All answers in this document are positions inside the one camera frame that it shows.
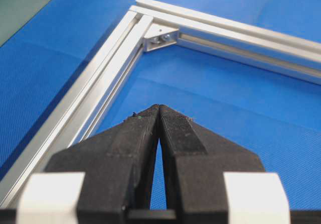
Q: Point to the silver aluminium extrusion frame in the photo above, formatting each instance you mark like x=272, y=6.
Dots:
x=150, y=25

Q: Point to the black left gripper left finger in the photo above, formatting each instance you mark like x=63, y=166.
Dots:
x=118, y=165

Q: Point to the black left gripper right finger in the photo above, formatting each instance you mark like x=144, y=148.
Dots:
x=194, y=160

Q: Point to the blue table mat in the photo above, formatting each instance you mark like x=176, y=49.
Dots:
x=275, y=116

